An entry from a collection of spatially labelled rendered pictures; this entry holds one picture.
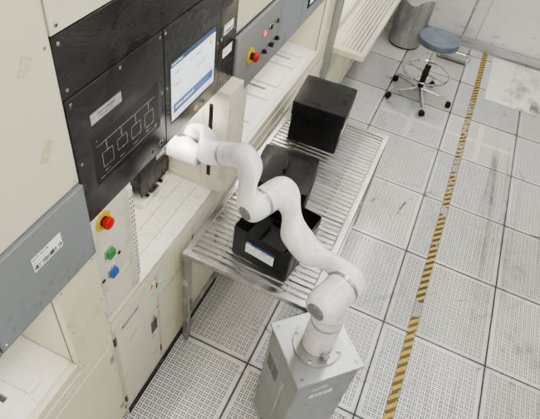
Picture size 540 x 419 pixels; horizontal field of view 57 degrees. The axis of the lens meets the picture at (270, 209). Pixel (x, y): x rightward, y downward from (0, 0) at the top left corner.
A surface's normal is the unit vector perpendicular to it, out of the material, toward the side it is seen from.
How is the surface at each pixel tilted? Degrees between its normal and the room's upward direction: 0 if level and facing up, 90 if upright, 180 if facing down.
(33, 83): 90
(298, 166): 0
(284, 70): 0
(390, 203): 0
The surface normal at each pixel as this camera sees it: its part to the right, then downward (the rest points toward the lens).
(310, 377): 0.13, -0.67
